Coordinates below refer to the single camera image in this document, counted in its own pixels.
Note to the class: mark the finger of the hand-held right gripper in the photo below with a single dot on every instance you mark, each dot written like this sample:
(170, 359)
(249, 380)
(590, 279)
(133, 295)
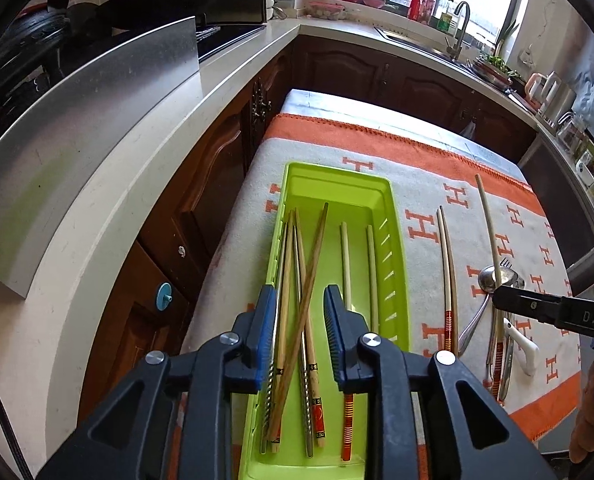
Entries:
(527, 305)

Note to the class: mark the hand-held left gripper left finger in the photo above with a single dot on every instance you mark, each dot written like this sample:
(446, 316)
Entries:
(267, 330)

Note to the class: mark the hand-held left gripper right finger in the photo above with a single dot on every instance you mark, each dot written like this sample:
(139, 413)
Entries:
(334, 340)

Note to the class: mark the printed bamboo chopstick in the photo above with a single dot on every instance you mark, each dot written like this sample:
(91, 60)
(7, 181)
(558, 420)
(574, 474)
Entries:
(303, 265)
(284, 320)

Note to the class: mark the metal fork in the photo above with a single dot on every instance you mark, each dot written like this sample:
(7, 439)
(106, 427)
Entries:
(507, 266)

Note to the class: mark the white ceramic spoon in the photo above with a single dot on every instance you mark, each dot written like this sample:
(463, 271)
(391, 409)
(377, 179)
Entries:
(524, 352)

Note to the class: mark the large metal spoon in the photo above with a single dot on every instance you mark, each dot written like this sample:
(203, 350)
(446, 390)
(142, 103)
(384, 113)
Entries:
(486, 280)

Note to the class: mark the chopsticks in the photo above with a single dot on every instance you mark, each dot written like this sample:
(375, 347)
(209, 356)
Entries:
(307, 285)

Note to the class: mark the small metal spoon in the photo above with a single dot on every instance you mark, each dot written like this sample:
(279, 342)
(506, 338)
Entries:
(508, 370)

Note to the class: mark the red striped wooden chopstick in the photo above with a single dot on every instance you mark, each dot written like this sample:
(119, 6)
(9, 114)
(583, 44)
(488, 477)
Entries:
(345, 270)
(450, 290)
(444, 285)
(372, 280)
(489, 240)

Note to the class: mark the green plastic utensil tray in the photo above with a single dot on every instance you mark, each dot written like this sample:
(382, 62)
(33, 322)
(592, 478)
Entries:
(329, 260)

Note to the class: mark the person's right hand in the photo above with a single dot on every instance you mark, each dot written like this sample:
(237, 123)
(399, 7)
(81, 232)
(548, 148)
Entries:
(592, 410)

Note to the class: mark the blue round cabinet knob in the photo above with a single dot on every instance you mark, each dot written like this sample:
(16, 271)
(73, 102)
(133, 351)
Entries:
(164, 296)

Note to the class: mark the orange white patterned blanket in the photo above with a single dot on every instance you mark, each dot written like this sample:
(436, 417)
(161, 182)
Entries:
(407, 175)

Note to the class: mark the glass teapot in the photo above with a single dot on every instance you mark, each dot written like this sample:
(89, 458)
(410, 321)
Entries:
(572, 132)

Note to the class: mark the hanging plastic bag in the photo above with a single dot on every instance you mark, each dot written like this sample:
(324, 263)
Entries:
(468, 131)

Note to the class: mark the steel kettle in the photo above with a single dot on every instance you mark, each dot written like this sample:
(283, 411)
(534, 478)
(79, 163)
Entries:
(563, 105)

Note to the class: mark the white pink electric kettle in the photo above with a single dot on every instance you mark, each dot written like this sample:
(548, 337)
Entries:
(542, 90)

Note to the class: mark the white kitchen countertop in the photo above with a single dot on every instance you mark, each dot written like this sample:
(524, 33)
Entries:
(177, 125)

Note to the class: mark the steel splash panel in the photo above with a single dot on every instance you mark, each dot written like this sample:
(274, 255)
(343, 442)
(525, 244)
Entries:
(77, 150)

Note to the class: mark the brown wooden kitchen cabinets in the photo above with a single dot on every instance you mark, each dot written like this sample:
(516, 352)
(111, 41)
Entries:
(352, 70)

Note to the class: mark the steel faucet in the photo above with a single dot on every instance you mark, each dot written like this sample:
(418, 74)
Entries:
(459, 30)

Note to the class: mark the steel sink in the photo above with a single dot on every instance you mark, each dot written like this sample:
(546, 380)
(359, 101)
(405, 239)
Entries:
(412, 42)

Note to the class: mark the gas stove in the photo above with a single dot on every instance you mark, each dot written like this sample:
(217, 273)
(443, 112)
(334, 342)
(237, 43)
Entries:
(217, 40)

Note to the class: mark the green dish soap bottle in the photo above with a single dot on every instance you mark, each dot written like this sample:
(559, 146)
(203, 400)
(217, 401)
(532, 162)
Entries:
(445, 17)

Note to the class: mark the pink bottle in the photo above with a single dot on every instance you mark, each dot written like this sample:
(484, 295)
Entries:
(429, 7)

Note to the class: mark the red bottle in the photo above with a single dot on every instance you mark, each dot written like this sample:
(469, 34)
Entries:
(415, 2)

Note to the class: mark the egg container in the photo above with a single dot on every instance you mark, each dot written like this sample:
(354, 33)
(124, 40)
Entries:
(325, 11)

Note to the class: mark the pink bowl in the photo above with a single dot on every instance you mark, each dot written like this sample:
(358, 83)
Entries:
(373, 1)

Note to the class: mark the black pot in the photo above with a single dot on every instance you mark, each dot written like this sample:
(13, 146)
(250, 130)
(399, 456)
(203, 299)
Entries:
(84, 20)

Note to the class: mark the black pressure cooker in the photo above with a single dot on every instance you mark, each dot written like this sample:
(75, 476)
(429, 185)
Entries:
(22, 45)

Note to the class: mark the white wall socket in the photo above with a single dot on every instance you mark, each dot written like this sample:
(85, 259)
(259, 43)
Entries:
(527, 55)

